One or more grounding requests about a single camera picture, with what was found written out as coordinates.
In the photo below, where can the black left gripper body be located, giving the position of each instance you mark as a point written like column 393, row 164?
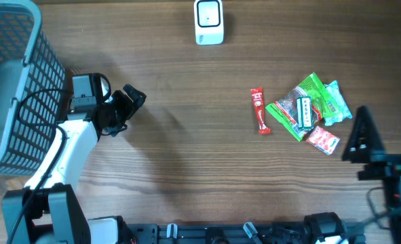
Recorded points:
column 115, row 117

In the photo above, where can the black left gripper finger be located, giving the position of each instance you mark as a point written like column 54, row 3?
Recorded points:
column 138, row 98
column 124, row 106

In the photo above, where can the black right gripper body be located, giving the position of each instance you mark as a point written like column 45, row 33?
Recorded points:
column 390, row 165

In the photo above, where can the light blue tissue pack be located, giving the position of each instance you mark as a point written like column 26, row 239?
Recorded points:
column 343, row 112

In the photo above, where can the red white small box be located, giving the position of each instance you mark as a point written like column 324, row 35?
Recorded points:
column 323, row 140

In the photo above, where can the dark green gum pack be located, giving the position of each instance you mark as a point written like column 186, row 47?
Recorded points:
column 304, row 115

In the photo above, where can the red candy bar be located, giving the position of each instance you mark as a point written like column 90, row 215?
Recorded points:
column 258, row 103

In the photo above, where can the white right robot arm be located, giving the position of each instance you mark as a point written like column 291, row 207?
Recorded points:
column 324, row 225

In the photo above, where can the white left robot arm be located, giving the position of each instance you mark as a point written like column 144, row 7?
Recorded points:
column 46, row 210

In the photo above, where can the white barcode scanner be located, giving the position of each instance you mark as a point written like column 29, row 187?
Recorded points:
column 209, row 22

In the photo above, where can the dark grey plastic basket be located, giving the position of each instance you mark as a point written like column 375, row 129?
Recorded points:
column 31, row 80

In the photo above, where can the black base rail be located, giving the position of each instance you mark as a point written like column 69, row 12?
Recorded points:
column 275, row 233

